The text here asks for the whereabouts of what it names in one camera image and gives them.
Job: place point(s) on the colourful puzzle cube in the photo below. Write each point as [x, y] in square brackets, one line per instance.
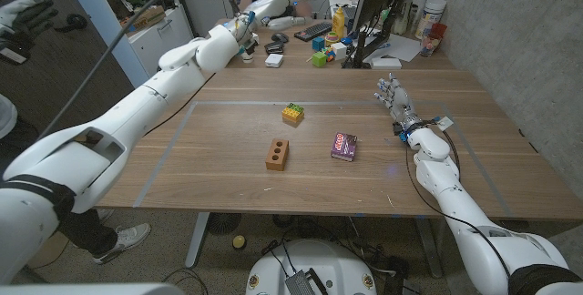
[329, 54]

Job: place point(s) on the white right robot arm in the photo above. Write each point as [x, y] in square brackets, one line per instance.
[473, 222]

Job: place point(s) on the small white flat box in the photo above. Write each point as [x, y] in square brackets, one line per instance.
[273, 60]

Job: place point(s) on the black keyboard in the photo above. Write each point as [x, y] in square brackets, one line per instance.
[313, 31]

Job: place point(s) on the yellow ball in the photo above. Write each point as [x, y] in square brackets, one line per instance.
[239, 241]

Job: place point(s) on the cardboard box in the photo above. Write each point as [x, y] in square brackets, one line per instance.
[146, 19]

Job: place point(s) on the dark computer mouse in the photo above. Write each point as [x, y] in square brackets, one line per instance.
[279, 37]

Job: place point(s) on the black white teleoperation glove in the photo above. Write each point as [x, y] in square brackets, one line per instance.
[25, 19]

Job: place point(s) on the green cube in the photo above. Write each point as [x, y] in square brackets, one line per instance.
[319, 59]

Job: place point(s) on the teal cube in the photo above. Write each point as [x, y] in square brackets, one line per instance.
[318, 43]

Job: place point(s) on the large white cube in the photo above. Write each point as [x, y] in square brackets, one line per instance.
[339, 51]

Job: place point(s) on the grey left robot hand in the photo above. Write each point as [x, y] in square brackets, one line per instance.
[278, 6]

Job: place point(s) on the grey table leg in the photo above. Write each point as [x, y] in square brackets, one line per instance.
[428, 249]
[197, 240]

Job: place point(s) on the white robot torso base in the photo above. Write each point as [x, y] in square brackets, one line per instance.
[337, 267]

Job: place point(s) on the purple package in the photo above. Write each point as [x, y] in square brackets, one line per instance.
[344, 146]

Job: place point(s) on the black floor fan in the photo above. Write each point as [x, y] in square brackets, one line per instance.
[224, 223]

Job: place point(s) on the red snack bag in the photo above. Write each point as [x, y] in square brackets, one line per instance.
[432, 42]

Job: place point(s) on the white paper cup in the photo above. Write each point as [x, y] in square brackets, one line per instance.
[247, 59]

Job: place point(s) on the white flat device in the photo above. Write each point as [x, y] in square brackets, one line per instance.
[386, 63]

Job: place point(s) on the brown brick block with holes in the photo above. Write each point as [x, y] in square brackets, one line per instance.
[277, 155]

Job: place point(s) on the white paper sheet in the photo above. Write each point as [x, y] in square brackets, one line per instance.
[403, 49]

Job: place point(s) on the grey finned electronics module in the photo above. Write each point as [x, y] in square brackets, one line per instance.
[299, 285]

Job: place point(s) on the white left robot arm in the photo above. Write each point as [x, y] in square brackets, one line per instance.
[136, 104]

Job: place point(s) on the white canister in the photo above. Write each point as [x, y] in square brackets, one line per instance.
[430, 15]

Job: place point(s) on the yellow mustard bottle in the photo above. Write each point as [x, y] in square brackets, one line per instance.
[338, 24]

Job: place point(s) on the white shelf cabinet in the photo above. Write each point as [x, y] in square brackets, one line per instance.
[150, 40]

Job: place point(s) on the yellow green lego stack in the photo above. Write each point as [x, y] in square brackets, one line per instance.
[292, 114]

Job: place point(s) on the standing person in black trousers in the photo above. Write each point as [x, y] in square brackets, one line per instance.
[91, 238]

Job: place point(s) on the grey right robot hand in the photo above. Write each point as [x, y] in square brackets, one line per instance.
[401, 104]

